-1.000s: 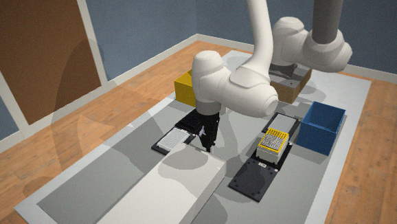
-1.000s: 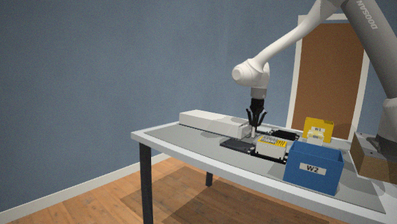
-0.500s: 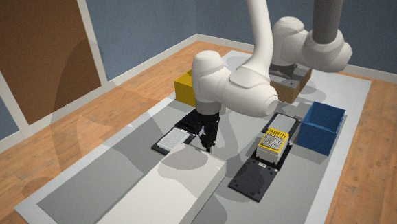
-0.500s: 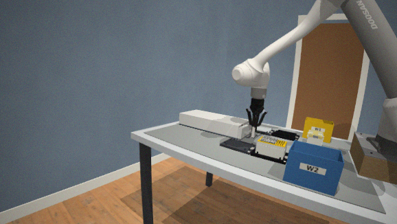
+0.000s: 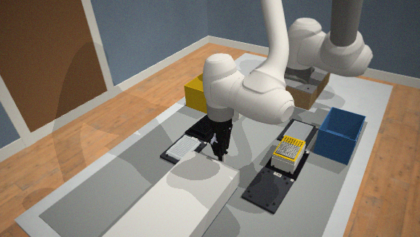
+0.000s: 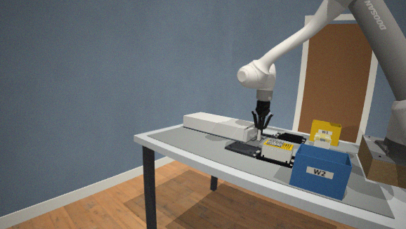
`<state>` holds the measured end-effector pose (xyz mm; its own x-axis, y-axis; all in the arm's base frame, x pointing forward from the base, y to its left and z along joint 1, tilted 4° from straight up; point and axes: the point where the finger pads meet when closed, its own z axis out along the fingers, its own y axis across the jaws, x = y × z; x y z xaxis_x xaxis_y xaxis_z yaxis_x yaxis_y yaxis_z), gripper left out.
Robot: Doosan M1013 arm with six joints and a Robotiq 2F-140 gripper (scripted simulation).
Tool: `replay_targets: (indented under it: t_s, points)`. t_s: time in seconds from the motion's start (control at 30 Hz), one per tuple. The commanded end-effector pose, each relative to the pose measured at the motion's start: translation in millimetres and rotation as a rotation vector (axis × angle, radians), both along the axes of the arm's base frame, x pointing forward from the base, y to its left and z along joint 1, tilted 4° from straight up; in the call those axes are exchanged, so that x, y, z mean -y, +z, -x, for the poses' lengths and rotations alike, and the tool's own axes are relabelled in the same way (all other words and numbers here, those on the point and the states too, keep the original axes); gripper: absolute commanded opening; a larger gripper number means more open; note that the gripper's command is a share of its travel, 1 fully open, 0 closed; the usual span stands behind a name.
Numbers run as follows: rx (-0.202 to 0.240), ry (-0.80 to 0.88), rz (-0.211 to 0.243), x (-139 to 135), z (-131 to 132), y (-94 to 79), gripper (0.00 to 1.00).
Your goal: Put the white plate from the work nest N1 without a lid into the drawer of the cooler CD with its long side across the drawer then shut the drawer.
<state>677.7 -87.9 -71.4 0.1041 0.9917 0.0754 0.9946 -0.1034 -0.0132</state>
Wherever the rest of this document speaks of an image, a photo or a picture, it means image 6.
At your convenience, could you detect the yellow open-top bin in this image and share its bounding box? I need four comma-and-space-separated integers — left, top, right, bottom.
309, 120, 341, 146

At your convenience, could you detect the blue open-top bin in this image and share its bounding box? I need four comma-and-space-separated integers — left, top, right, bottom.
289, 143, 352, 201

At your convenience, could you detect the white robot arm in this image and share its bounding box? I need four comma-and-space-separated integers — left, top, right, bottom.
237, 0, 406, 160

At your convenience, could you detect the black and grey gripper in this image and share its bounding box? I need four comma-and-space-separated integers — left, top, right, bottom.
251, 100, 273, 140

